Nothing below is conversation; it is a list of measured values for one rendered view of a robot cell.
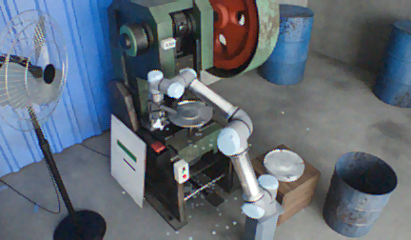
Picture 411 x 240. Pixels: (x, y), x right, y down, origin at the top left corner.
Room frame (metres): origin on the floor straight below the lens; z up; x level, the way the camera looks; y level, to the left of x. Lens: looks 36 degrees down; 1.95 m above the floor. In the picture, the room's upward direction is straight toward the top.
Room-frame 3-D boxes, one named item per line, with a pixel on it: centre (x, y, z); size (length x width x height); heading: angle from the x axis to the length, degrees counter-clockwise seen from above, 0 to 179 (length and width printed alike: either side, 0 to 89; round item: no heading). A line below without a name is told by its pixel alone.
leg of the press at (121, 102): (1.75, 0.50, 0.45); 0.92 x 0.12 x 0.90; 41
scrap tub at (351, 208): (1.47, -1.06, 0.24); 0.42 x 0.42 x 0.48
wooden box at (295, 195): (1.67, -0.54, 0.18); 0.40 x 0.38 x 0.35; 34
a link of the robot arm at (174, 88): (1.40, 0.18, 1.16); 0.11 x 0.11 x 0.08; 58
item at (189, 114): (1.72, 0.12, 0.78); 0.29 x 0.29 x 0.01
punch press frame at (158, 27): (1.93, 0.30, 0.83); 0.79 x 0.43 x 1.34; 41
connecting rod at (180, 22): (1.82, 0.21, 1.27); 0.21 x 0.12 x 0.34; 41
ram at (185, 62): (1.79, 0.18, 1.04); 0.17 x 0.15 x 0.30; 41
